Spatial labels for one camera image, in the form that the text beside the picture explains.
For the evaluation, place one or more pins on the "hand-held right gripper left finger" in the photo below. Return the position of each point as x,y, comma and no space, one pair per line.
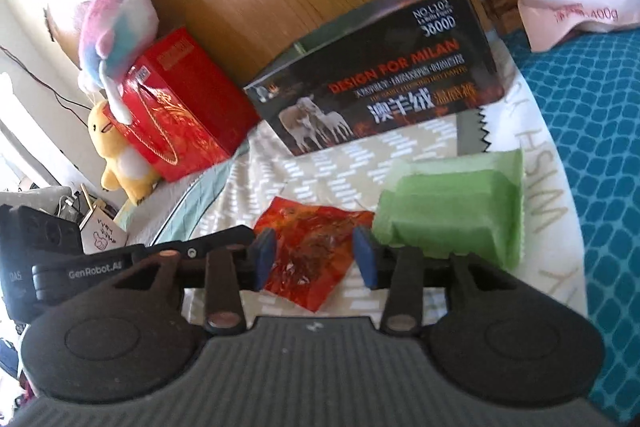
263,257

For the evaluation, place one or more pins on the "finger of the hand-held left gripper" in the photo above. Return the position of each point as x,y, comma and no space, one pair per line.
215,242

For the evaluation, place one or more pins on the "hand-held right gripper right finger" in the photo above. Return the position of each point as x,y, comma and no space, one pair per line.
365,257

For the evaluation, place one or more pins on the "red snack packet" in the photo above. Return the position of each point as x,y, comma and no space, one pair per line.
310,252

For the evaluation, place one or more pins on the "light green snack packet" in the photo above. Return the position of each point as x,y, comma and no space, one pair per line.
450,207

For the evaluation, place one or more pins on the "white paper card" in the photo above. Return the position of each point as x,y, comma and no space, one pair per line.
105,232

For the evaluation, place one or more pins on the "yellow plush duck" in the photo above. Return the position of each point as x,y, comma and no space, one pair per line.
120,152

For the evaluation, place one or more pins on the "red gift bag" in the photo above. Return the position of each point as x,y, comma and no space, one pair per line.
185,107

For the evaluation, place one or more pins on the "black printed box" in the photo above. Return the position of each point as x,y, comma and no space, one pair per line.
380,82

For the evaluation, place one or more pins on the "white lettered cloth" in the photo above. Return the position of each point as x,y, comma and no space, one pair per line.
540,187

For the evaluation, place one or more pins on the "pastel plush unicorn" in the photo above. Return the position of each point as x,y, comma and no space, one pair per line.
117,37

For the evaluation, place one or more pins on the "teal patterned cloth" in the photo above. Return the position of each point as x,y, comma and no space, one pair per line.
595,187

